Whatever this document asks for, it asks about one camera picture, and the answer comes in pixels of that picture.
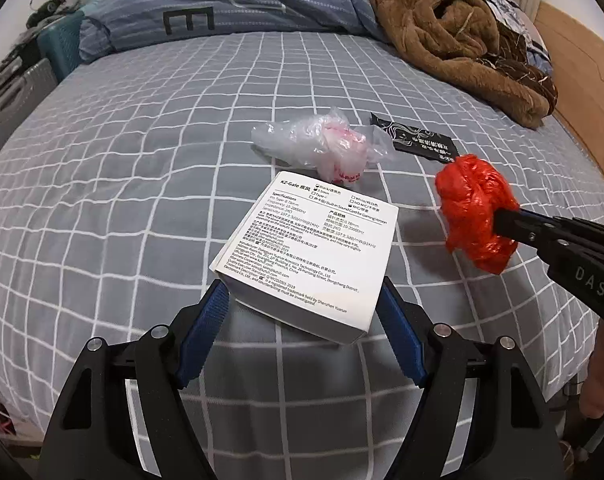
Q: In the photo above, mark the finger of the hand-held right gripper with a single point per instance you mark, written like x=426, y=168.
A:
x=532, y=222
x=529, y=244

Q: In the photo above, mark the red plastic bag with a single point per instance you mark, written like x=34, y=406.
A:
x=472, y=210

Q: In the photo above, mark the white printed cardboard box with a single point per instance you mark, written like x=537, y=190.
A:
x=307, y=260

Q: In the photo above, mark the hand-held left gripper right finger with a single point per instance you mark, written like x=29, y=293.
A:
x=402, y=335

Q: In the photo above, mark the black printed packet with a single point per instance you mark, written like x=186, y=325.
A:
x=422, y=142

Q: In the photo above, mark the wooden headboard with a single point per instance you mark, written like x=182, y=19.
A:
x=582, y=60

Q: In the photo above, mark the grey suitcase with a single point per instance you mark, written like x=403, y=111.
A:
x=17, y=95

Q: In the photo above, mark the grey checked bedsheet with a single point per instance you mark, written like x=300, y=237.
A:
x=132, y=185

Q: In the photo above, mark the clear crumpled plastic bag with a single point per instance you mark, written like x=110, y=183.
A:
x=302, y=140

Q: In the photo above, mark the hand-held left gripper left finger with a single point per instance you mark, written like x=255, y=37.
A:
x=202, y=340

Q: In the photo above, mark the blue patterned pillow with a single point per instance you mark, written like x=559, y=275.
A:
x=507, y=15

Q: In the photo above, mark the brown fleece blanket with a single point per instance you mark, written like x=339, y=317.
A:
x=422, y=25

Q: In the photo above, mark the teal chair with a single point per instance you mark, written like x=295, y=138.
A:
x=62, y=45

